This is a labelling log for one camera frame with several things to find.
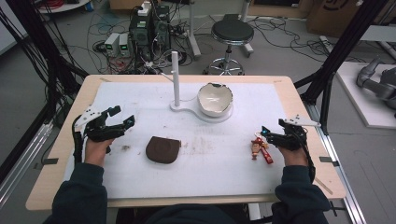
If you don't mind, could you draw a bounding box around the white metal stand leg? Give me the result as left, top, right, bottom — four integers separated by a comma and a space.
240, 0, 255, 58
186, 0, 203, 59

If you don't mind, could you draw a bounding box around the right hand-held gripper cable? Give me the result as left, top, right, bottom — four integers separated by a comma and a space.
298, 132, 317, 185

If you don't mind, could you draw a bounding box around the left hand-held gripper cable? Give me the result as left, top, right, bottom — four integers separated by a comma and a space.
72, 115, 86, 166

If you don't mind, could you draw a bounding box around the slim black computer tower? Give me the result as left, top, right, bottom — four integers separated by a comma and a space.
152, 5, 172, 54

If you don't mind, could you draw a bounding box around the doll keychain with red strap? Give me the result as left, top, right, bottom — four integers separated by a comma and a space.
250, 132, 275, 165

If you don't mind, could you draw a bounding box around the white eggshell bowl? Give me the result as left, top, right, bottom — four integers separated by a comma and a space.
197, 82, 233, 119

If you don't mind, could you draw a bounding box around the large black computer tower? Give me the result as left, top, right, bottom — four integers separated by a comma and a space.
129, 6, 154, 61

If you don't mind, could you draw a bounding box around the black frame post with cables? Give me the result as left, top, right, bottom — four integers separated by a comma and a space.
0, 0, 90, 185

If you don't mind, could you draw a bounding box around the cardboard box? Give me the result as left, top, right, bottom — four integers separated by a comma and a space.
306, 0, 396, 39

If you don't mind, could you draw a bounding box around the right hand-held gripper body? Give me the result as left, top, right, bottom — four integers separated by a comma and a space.
267, 114, 322, 152

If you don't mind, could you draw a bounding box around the black metal frame post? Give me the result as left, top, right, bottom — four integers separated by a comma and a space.
293, 0, 390, 135

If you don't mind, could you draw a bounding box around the white stand with pole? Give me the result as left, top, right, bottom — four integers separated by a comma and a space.
160, 50, 233, 124

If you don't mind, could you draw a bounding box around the black round stool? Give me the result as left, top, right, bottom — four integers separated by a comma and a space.
204, 19, 255, 77

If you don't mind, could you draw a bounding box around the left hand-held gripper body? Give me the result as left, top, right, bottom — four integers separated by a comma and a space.
74, 106, 126, 143

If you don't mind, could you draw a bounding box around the aluminium floor rail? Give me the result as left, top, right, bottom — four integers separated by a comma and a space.
306, 102, 369, 224
0, 122, 54, 207

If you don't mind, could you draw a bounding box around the white power strip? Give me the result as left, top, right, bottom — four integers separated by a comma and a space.
136, 1, 153, 17

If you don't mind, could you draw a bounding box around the hand-held gripper cable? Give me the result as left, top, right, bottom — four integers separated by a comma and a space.
298, 132, 317, 185
72, 115, 86, 166

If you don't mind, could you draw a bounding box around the tangle of floor cables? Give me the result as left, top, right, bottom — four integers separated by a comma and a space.
62, 6, 200, 76

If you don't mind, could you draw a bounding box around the brown leather wallet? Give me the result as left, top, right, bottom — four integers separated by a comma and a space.
145, 135, 182, 165

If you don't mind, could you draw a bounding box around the person's right hand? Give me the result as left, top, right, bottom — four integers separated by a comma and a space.
277, 146, 309, 168

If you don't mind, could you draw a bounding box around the wooden table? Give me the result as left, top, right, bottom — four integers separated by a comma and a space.
25, 74, 347, 212

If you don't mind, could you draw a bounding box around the person's left hand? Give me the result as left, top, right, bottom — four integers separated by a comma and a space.
84, 138, 115, 168

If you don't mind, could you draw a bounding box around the white table mat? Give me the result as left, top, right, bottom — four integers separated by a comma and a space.
64, 81, 289, 200

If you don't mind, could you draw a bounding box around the round white table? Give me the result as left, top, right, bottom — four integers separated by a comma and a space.
36, 0, 92, 14

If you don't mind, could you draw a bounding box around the white floor board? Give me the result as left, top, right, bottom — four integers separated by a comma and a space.
335, 61, 396, 130

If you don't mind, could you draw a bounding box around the grey power supply unit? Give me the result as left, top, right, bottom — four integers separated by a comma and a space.
118, 33, 132, 58
104, 32, 120, 58

